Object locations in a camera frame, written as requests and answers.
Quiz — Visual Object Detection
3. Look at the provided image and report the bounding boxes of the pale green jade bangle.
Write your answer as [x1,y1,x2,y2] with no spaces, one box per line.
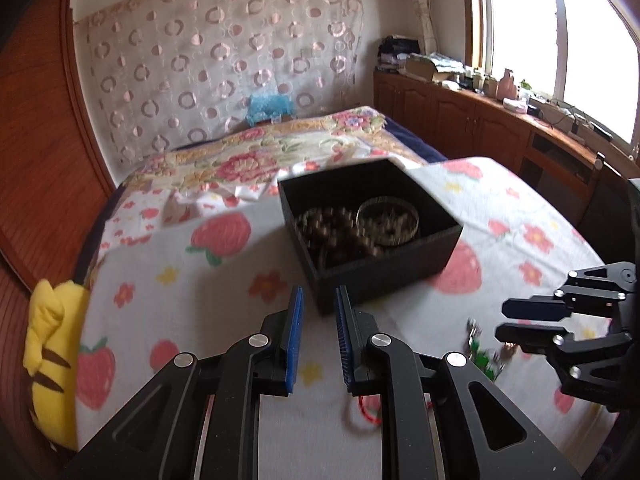
[356,197,420,247]

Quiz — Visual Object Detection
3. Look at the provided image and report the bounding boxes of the black jewelry box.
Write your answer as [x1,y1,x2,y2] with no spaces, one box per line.
[277,157,463,317]

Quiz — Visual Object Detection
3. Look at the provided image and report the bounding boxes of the blue plastic bag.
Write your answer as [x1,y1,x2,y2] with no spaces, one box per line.
[245,91,296,126]

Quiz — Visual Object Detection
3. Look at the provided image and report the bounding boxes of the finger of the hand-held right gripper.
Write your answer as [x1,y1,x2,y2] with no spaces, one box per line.
[495,324,633,411]
[502,261,636,322]

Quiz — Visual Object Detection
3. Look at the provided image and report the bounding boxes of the wooden cabinet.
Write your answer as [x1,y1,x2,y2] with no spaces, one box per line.
[372,70,640,241]

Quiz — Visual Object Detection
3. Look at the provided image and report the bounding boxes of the floral blanket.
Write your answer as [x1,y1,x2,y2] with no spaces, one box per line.
[107,106,401,221]

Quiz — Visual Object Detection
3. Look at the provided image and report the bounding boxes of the dark pile of clothes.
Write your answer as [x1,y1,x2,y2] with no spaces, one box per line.
[377,35,421,73]

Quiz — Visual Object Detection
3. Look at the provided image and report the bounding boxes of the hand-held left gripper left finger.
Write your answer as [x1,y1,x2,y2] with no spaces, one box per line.
[65,286,305,480]

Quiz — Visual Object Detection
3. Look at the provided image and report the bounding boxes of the window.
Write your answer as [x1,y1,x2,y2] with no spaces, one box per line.
[462,0,640,156]

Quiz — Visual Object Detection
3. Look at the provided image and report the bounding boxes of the pink bottle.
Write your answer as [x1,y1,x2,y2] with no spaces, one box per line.
[497,69,518,101]

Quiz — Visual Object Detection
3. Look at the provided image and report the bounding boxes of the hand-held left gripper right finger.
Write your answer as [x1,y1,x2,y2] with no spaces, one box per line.
[335,285,583,480]

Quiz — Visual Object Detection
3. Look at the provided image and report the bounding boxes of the yellow plush toy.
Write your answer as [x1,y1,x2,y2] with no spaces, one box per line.
[22,279,91,453]

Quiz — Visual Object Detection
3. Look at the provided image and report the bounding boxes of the green silver bead bracelet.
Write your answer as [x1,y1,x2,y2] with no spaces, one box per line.
[465,317,521,381]

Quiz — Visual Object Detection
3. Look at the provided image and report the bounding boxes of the patterned window curtain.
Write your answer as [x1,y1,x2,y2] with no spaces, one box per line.
[400,0,438,56]

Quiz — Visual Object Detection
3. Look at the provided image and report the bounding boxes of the navy blue blanket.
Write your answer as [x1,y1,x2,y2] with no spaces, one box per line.
[385,115,448,163]

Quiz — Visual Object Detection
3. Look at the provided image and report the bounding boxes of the wooden wardrobe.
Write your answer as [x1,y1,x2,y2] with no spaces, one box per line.
[0,0,116,480]

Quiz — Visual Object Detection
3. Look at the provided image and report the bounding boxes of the circle patterned wall curtain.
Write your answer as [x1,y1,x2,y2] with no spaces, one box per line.
[75,0,366,171]

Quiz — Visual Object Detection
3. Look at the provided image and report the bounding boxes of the red string bracelet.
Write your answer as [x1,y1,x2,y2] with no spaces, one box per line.
[342,395,383,433]

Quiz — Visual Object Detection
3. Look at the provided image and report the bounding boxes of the dark wooden bead bracelet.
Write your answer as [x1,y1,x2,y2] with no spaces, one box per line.
[292,206,382,262]

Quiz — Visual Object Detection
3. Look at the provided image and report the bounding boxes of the cardboard box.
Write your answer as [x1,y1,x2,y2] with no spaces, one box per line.
[405,54,451,83]

